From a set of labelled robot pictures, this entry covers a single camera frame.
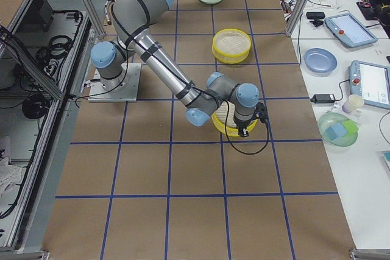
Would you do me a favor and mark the white paper cup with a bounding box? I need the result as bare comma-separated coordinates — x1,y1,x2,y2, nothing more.
342,94,364,114

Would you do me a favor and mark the yellow steamer basket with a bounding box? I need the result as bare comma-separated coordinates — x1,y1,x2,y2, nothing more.
211,102,239,138
211,28,252,64

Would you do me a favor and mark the blue teach pendant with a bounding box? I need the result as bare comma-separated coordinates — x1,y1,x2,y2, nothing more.
324,13,378,47
349,60,389,109

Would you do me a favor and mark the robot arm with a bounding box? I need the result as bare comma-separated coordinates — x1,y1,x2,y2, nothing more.
91,0,259,137

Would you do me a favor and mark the blue teach pendant near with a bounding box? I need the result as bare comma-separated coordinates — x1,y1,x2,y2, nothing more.
349,60,389,109

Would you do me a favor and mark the blue plate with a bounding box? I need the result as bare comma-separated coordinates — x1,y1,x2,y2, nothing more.
303,47,338,77

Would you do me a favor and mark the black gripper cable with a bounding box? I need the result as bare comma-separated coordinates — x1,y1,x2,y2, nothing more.
225,113,271,155

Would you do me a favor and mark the black power adapter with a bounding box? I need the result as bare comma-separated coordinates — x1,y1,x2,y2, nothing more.
310,94,336,104

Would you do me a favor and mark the blue teach pendant far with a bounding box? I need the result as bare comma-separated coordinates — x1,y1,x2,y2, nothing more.
324,13,378,47

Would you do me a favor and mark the clear green bowl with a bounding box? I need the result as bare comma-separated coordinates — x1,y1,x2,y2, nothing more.
317,112,359,147

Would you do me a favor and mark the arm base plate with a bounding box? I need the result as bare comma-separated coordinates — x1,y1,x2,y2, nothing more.
87,63,141,102

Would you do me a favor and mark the green sponge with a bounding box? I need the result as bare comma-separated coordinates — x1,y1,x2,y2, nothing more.
341,119,358,136

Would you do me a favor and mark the black webcam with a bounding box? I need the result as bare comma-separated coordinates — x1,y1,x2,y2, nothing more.
306,12,325,27

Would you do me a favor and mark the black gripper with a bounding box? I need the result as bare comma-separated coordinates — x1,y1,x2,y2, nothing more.
236,118,251,137

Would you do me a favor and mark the blue sponge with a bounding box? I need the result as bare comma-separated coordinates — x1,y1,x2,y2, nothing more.
324,123,345,141

